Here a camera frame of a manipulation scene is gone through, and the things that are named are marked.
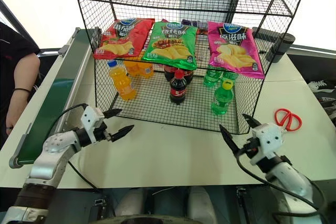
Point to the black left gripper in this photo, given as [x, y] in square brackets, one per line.
[101, 132]

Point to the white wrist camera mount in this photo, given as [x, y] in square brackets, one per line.
[90, 119]
[267, 140]

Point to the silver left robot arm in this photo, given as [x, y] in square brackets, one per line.
[50, 155]

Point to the person bare forearm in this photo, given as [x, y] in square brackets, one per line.
[22, 77]

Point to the red potato chips bag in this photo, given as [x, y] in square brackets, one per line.
[126, 39]

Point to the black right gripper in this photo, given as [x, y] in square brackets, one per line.
[250, 146]

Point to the person black shirt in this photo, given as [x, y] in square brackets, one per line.
[13, 43]

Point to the black diagonal bar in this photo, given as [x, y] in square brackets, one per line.
[15, 16]

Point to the cola bottle red cap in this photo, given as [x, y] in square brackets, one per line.
[178, 90]

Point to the pink potato chips bag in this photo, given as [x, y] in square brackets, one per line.
[235, 51]

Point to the black cylinder motor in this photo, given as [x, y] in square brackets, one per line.
[281, 47]

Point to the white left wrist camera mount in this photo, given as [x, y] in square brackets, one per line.
[90, 119]

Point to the black white sneaker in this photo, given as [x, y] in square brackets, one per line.
[319, 86]

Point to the green soda bottle yellow cap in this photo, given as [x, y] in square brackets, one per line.
[222, 100]

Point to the white rounded shape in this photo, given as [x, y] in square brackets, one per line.
[132, 203]
[200, 204]

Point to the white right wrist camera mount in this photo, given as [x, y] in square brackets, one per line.
[267, 140]

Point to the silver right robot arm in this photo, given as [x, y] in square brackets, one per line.
[288, 176]

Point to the black wrist band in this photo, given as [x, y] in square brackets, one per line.
[22, 89]

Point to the green potato chips bag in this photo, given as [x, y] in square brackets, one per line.
[172, 45]

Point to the orange juice bottle white cap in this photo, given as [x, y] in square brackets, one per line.
[123, 85]

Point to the purple snack bag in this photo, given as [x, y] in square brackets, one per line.
[191, 22]

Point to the green conveyor belt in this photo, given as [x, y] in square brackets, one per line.
[57, 95]

